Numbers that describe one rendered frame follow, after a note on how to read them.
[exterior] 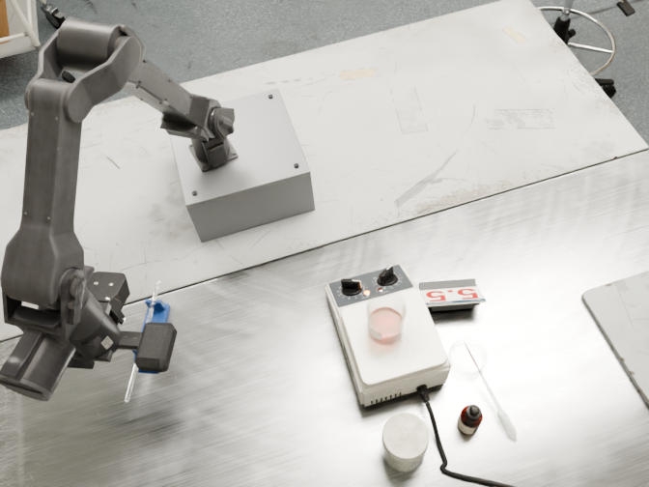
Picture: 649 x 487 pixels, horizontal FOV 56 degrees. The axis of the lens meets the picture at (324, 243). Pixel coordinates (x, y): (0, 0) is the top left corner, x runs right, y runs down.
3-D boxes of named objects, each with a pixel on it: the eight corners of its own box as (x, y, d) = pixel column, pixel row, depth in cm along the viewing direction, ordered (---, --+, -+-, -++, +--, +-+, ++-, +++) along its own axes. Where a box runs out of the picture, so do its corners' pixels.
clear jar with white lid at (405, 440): (395, 481, 81) (397, 468, 74) (373, 442, 84) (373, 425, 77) (433, 460, 82) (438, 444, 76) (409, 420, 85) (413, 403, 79)
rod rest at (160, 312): (151, 304, 98) (143, 294, 95) (171, 305, 98) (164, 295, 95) (134, 363, 93) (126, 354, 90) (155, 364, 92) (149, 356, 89)
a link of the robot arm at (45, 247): (75, 29, 67) (5, 8, 57) (142, 40, 66) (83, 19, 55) (54, 280, 73) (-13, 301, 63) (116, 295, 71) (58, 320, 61)
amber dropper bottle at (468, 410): (467, 409, 86) (475, 393, 80) (483, 426, 84) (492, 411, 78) (452, 422, 85) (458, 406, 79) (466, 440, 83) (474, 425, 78)
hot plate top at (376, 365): (338, 310, 87) (338, 307, 86) (418, 288, 88) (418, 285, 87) (363, 388, 80) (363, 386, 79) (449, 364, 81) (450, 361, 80)
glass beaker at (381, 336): (404, 352, 82) (407, 327, 75) (363, 348, 83) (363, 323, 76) (406, 312, 85) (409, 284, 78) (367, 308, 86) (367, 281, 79)
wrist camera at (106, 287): (112, 309, 74) (126, 262, 77) (53, 304, 74) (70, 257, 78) (126, 329, 79) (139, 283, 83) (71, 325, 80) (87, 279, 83)
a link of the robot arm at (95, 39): (58, 6, 63) (43, 66, 63) (120, 15, 62) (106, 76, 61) (183, 99, 94) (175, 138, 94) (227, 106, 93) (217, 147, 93)
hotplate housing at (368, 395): (324, 292, 97) (321, 267, 91) (402, 271, 98) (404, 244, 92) (365, 425, 85) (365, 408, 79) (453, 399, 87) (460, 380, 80)
